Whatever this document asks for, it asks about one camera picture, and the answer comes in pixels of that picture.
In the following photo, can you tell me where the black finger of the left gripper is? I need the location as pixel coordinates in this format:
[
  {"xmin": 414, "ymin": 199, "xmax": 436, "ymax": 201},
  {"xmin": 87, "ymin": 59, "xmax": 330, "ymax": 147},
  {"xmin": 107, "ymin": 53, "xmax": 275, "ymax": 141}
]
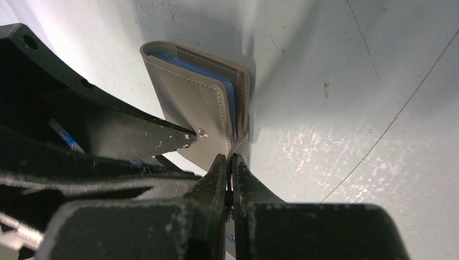
[{"xmin": 1, "ymin": 23, "xmax": 196, "ymax": 160}]

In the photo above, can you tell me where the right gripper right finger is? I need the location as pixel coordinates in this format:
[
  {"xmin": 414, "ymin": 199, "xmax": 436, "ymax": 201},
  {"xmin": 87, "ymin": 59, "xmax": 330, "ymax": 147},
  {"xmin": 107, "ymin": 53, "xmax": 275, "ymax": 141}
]
[{"xmin": 231, "ymin": 154, "xmax": 409, "ymax": 259}]

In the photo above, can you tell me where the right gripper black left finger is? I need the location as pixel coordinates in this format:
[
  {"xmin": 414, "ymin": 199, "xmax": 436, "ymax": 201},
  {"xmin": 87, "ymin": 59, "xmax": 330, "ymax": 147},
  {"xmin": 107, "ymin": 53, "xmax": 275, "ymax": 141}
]
[{"xmin": 36, "ymin": 154, "xmax": 227, "ymax": 259}]

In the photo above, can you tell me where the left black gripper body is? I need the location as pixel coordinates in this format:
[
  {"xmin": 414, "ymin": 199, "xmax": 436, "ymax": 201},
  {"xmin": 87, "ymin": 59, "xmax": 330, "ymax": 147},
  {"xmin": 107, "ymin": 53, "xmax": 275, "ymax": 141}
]
[{"xmin": 0, "ymin": 122, "xmax": 201, "ymax": 260}]

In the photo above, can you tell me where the silver metal card holder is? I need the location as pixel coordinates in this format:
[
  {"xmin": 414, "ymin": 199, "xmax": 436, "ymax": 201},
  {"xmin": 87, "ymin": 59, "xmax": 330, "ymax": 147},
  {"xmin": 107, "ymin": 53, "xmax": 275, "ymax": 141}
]
[{"xmin": 140, "ymin": 41, "xmax": 251, "ymax": 170}]

